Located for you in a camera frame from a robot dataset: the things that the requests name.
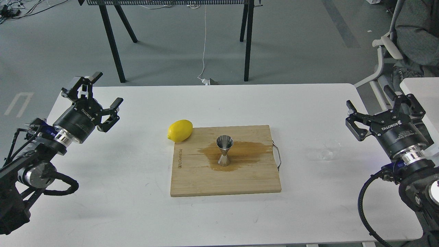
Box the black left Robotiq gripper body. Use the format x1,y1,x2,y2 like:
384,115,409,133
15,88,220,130
53,103,103,144

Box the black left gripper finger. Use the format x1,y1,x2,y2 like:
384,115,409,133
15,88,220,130
95,97,123,132
61,72,103,108

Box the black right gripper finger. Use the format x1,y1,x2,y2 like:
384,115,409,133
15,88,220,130
383,85,426,120
345,99,380,142

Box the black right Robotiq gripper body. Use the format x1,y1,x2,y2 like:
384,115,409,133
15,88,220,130
369,110,429,160

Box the clear plastic measuring cup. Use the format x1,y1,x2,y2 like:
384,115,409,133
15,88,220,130
318,139,342,161

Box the steel double jigger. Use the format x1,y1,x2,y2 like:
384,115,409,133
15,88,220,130
215,135,234,167

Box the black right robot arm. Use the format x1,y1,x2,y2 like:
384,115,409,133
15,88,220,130
345,86,439,247

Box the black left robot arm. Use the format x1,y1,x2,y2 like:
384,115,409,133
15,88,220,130
0,72,123,235

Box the white office chair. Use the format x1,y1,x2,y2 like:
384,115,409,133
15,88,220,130
354,0,405,111

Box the yellow lemon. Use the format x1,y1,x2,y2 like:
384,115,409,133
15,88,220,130
167,119,193,143

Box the person in grey clothes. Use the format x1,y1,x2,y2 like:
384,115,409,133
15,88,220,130
392,0,439,85

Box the wooden cutting board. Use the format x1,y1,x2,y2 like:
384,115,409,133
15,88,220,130
170,125,281,197

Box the black metal trestle table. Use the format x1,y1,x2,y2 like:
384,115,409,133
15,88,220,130
77,0,262,84

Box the white cable with plug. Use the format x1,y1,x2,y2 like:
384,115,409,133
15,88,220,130
197,4,218,85

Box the black cables on floor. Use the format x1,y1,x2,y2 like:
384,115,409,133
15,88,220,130
0,0,69,24

